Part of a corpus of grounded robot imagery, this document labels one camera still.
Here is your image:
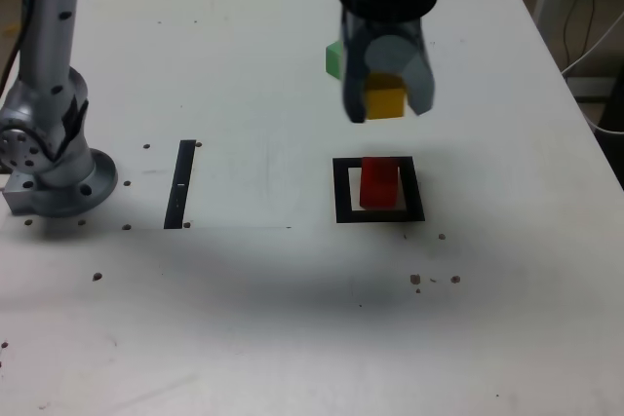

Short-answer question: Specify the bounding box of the black tape square outline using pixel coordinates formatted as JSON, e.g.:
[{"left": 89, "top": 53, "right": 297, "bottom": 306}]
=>
[{"left": 331, "top": 156, "right": 426, "bottom": 224}]

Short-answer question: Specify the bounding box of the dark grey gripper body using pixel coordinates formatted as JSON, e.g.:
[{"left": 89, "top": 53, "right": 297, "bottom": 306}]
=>
[{"left": 340, "top": 6, "right": 424, "bottom": 50}]

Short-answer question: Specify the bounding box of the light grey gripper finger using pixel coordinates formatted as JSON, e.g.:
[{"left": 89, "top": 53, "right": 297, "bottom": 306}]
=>
[{"left": 365, "top": 35, "right": 436, "bottom": 117}]

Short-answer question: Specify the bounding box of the black tape strip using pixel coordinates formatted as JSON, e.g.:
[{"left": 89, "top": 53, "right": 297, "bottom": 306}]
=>
[{"left": 163, "top": 139, "right": 197, "bottom": 230}]

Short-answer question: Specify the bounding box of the thin black cable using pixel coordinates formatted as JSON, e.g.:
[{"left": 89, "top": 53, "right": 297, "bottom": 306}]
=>
[{"left": 562, "top": 0, "right": 624, "bottom": 71}]

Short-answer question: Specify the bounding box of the thin white cable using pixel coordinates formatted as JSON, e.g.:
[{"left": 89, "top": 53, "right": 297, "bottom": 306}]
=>
[{"left": 562, "top": 11, "right": 624, "bottom": 135}]

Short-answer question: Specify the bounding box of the green cube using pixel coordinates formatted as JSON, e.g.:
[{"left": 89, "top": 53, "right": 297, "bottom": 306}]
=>
[{"left": 325, "top": 41, "right": 345, "bottom": 80}]

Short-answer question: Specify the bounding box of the red cube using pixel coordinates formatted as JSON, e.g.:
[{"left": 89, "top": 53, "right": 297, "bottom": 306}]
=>
[{"left": 359, "top": 157, "right": 400, "bottom": 210}]

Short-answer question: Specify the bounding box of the yellow cube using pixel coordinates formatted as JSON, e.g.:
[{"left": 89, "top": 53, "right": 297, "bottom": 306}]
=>
[{"left": 363, "top": 73, "right": 409, "bottom": 120}]

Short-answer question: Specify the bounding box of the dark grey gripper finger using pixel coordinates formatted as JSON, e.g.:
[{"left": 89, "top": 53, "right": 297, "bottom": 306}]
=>
[{"left": 340, "top": 20, "right": 371, "bottom": 126}]

